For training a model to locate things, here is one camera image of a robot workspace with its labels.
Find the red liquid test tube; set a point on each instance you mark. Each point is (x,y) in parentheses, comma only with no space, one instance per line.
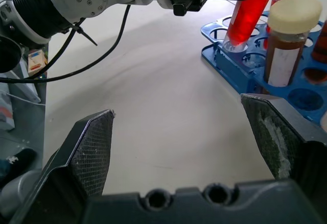
(246,20)

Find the grey metal table frame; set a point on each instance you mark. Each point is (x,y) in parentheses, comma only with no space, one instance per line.
(42,122)

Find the black zip tie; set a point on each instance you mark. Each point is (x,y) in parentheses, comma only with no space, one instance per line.
(83,32)

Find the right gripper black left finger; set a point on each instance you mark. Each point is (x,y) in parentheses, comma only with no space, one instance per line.
(89,157)

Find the orange and white box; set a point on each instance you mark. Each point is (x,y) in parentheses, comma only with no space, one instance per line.
(37,62)

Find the brown tube with cream cap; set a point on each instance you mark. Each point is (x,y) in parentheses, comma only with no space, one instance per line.
(286,55)

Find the blue test tube rack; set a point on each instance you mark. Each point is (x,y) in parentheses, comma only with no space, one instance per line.
(230,63)

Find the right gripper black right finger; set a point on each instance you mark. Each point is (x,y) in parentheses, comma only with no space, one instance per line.
(270,132)

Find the black round robot part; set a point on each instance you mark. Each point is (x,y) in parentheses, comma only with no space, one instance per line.
(7,54)

